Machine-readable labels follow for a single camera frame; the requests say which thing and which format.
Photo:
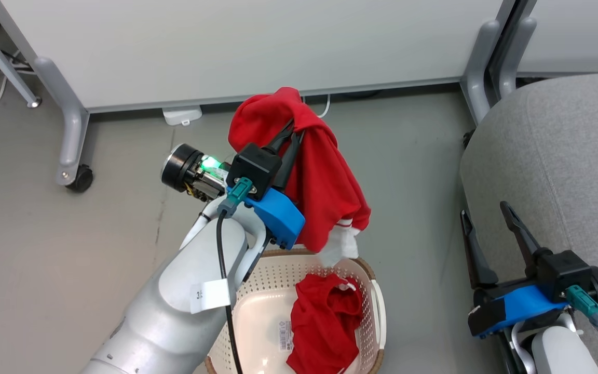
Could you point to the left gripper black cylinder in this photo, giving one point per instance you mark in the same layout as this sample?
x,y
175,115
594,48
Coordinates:
x,y
190,169

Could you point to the red shirt white cuff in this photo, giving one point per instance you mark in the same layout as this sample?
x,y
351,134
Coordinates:
x,y
325,182

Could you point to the red white garment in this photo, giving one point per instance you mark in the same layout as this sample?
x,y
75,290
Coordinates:
x,y
320,327

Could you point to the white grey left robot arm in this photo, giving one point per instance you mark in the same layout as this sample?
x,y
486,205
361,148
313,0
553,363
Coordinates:
x,y
174,311

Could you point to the grey fabric sofa seat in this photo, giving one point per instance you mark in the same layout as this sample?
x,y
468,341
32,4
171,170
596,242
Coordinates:
x,y
563,156

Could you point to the cream perforated laundry basket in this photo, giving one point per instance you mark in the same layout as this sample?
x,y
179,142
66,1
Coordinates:
x,y
257,322

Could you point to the white power box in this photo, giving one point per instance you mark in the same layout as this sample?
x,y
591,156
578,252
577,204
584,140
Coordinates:
x,y
182,115

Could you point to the small black caster wheel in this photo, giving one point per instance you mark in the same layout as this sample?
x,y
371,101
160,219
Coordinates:
x,y
469,139

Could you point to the wide white partition panel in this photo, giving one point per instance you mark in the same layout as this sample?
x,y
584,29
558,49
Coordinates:
x,y
226,41

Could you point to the grey curved partition leg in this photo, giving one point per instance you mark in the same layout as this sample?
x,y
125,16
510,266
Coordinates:
x,y
512,57
478,67

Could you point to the white barcode sticker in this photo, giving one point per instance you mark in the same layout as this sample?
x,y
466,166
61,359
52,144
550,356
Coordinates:
x,y
285,335

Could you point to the grey table leg with caster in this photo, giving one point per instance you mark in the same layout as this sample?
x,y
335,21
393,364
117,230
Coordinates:
x,y
73,124

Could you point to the narrow white partition panel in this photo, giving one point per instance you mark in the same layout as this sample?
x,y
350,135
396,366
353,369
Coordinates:
x,y
579,31

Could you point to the thin grey table leg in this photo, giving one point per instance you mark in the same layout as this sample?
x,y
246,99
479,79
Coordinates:
x,y
3,57

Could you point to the right wrist camera blue mount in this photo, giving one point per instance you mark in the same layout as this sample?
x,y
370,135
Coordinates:
x,y
527,306

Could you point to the wrist camera blue mount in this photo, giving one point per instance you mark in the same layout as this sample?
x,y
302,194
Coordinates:
x,y
278,218
527,306

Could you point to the left wrist camera blue mount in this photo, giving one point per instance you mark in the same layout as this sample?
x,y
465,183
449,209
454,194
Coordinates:
x,y
278,218

